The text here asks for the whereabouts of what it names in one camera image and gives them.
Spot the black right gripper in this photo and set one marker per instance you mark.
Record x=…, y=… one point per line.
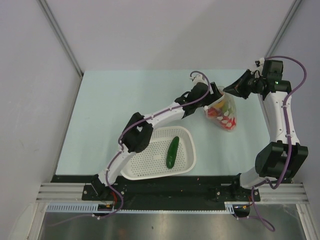
x=237, y=88

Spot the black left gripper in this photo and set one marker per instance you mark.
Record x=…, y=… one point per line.
x=211, y=98

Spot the clear polka dot zip bag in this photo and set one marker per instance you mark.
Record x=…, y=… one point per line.
x=222, y=112

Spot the green fake cucumber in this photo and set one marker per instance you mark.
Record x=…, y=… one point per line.
x=172, y=152

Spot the orange yellow fake fruit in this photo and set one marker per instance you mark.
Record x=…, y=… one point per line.
x=219, y=104

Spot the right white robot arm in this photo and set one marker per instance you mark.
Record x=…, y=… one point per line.
x=284, y=155

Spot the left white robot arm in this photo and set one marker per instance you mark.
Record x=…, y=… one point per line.
x=137, y=134

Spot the green fake fruit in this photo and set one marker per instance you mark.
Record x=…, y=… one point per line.
x=227, y=109

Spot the red fake pepper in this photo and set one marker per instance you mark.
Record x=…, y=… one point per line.
x=227, y=123

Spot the white perforated plastic basket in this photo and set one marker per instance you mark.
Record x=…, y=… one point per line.
x=151, y=163

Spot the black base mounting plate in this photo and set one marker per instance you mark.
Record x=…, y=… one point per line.
x=231, y=180

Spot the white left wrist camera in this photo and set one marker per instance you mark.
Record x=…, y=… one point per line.
x=198, y=78

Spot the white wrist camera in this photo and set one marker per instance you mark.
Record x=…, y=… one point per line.
x=259, y=64
x=198, y=78

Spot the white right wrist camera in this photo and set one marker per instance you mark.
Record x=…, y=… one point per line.
x=259, y=64

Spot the right aluminium frame post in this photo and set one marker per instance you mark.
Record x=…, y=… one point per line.
x=274, y=26

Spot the aluminium frame post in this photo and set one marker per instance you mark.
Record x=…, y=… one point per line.
x=49, y=15
x=274, y=26

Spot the aluminium front rail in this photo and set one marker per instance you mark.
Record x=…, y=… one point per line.
x=80, y=192

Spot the white slotted cable duct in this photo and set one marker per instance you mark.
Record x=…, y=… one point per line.
x=103, y=208

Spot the left aluminium frame post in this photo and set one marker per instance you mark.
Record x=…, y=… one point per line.
x=49, y=15

